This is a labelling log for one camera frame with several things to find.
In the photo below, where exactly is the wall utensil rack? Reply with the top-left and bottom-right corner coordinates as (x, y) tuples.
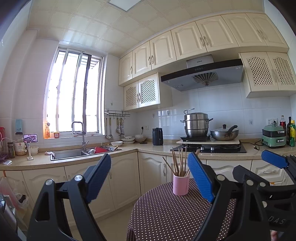
(104, 109), (130, 117)

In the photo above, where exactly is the dark sauce bottle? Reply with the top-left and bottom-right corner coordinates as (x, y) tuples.
(286, 116), (292, 146)

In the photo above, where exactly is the black induction cooker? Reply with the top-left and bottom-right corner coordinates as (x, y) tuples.
(181, 135), (210, 142)

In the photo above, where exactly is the stone board over cooktop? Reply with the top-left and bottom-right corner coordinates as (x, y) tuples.
(176, 138), (240, 145)

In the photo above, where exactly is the green countertop appliance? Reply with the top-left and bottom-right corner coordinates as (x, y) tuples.
(261, 123), (287, 148)

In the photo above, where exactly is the chrome sink faucet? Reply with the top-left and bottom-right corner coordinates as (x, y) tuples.
(71, 121), (88, 152)

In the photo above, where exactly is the brown polka dot tablecloth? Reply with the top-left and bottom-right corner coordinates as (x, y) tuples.
(125, 178), (236, 241)

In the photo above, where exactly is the window with frame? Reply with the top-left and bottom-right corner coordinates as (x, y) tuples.
(43, 47), (105, 139)

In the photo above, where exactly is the phone on stand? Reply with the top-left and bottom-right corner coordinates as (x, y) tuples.
(23, 133), (38, 161)

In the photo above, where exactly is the black gas cooktop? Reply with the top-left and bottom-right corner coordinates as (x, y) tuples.
(173, 144), (247, 154)

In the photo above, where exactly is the green oil bottle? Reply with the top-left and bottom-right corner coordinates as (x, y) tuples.
(289, 120), (296, 147)

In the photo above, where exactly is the pink cylindrical utensil holder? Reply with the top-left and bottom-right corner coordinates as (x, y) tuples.
(173, 175), (190, 196)

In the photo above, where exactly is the range hood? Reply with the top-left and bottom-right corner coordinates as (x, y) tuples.
(161, 59), (243, 91)

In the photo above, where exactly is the steel wok with black handle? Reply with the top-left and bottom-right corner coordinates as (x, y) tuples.
(210, 125), (239, 141)

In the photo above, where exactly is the black electric kettle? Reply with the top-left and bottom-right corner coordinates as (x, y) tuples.
(152, 128), (164, 146)

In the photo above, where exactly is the right hand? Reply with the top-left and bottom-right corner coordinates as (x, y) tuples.
(270, 230), (278, 241)

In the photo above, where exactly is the red bowl in sink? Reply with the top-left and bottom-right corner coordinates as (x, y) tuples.
(94, 147), (108, 154)

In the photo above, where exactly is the stainless steel steamer pot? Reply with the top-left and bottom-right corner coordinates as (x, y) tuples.
(181, 108), (213, 137)

